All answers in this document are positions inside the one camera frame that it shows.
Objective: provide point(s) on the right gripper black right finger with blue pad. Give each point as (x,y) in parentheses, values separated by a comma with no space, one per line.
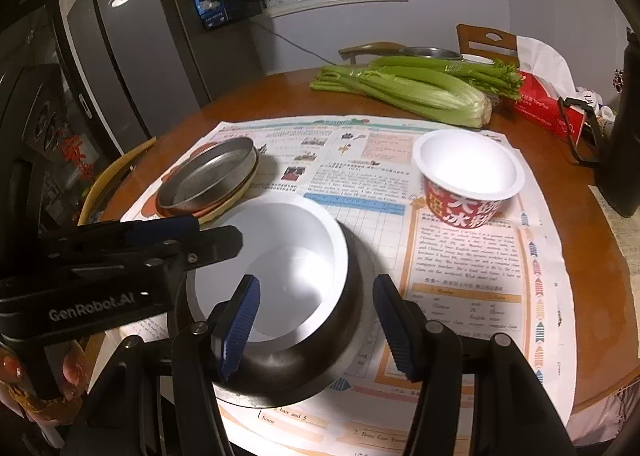
(512,413)

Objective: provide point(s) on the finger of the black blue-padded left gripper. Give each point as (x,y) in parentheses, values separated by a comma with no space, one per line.
(114,250)

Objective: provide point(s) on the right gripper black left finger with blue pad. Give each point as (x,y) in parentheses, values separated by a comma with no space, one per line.
(208,353)

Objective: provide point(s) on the white paper bowl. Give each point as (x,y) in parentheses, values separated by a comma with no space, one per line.
(299,255)

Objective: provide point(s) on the red printed paper cup bowl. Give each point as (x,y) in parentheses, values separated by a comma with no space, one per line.
(467,176)

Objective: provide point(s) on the hand with red nails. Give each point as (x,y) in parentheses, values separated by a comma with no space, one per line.
(18,395)

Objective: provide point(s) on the shallow steel plate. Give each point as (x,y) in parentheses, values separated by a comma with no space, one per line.
(208,178)

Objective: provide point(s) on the stainless steel bowl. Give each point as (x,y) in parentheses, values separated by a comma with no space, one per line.
(292,375)

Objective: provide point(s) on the yellow wooden chair left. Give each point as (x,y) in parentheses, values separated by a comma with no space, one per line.
(110,178)

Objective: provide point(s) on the printed newspaper sheet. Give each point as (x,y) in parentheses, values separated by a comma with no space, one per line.
(479,268)

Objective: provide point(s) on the grey refrigerator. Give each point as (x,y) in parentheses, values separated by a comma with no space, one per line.
(138,62)

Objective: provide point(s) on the black kettle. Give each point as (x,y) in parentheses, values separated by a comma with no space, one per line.
(616,166)

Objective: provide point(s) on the wooden chair armrest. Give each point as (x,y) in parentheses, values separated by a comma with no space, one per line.
(377,49)

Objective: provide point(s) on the front celery bunch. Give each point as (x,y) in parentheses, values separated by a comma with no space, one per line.
(424,92)

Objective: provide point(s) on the celery bunch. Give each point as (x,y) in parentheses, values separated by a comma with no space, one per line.
(494,77)
(424,92)

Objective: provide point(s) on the steel basin on chair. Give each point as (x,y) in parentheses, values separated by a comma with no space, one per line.
(431,52)

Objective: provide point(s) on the red tissue box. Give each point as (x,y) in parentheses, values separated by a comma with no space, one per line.
(541,106)

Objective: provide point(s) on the rear celery bunch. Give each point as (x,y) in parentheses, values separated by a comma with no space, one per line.
(494,77)

